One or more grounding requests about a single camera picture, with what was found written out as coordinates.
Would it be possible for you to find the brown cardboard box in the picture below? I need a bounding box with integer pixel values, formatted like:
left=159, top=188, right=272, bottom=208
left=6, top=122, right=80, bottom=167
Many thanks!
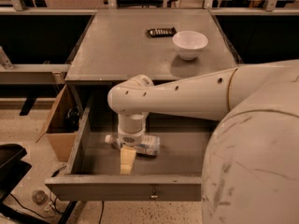
left=36, top=85, right=77, bottom=161

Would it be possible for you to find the brass drawer knob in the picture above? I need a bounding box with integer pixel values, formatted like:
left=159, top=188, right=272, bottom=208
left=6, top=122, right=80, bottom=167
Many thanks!
left=149, top=189, right=159, bottom=201

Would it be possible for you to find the white ceramic bowl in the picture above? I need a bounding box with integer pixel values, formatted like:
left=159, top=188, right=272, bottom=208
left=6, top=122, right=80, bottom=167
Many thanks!
left=172, top=31, right=208, bottom=61

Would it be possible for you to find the grey wooden cabinet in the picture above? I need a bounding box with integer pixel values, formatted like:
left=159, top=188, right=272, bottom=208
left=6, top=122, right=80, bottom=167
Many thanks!
left=64, top=8, right=245, bottom=117

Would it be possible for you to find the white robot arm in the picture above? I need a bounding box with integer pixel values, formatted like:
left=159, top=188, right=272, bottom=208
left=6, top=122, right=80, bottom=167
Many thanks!
left=107, top=60, right=299, bottom=224

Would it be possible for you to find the open grey top drawer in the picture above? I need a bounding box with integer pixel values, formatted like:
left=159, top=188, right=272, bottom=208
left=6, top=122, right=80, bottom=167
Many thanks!
left=46, top=89, right=216, bottom=202

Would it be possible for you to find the black chair base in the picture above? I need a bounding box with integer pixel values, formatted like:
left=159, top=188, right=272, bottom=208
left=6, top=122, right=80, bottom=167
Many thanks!
left=0, top=144, right=32, bottom=202

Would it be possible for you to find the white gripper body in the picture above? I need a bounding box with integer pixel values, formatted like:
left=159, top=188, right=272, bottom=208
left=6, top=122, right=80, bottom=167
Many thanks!
left=118, top=130, right=145, bottom=147

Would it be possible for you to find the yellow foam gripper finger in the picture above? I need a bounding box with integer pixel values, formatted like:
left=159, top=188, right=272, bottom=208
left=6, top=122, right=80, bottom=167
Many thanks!
left=121, top=146, right=136, bottom=175

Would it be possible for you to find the clear plastic water bottle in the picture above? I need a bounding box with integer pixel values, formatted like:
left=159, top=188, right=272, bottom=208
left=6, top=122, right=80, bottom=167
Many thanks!
left=105, top=134, right=160, bottom=157

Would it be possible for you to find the clear round floor object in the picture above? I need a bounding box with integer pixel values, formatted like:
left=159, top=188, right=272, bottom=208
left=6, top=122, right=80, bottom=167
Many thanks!
left=32, top=189, right=49, bottom=205

